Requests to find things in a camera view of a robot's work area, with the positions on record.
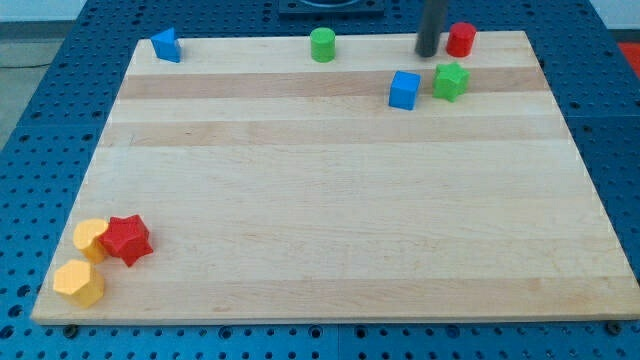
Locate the blue triangle block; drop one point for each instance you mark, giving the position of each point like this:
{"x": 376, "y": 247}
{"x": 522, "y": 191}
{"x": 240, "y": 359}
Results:
{"x": 166, "y": 45}

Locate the green star block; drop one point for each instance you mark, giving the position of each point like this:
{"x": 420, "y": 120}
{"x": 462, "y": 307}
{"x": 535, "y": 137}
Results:
{"x": 450, "y": 81}

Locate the light wooden board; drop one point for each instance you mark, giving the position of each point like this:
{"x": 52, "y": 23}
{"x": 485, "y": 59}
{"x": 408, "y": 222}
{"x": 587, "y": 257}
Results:
{"x": 282, "y": 190}

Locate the red cylinder block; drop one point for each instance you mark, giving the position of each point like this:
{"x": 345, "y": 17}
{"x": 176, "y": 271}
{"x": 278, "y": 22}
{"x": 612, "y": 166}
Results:
{"x": 460, "y": 40}

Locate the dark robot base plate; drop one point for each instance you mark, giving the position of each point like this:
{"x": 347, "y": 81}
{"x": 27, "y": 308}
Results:
{"x": 300, "y": 8}

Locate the yellow heart block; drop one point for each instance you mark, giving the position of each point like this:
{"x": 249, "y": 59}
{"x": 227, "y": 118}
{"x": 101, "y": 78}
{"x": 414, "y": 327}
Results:
{"x": 87, "y": 239}

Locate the red star block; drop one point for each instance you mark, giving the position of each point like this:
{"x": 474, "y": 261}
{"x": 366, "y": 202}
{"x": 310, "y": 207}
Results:
{"x": 127, "y": 239}

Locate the yellow hexagon block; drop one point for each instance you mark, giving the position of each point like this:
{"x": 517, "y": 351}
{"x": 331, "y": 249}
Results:
{"x": 79, "y": 283}

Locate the blue cube block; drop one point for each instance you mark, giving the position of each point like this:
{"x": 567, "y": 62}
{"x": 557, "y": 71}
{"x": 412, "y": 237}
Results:
{"x": 404, "y": 90}

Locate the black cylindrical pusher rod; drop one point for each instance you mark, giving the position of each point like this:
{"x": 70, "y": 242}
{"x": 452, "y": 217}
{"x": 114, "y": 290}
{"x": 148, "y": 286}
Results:
{"x": 430, "y": 27}

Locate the green cylinder block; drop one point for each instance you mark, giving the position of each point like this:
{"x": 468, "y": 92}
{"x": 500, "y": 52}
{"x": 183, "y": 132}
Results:
{"x": 322, "y": 41}

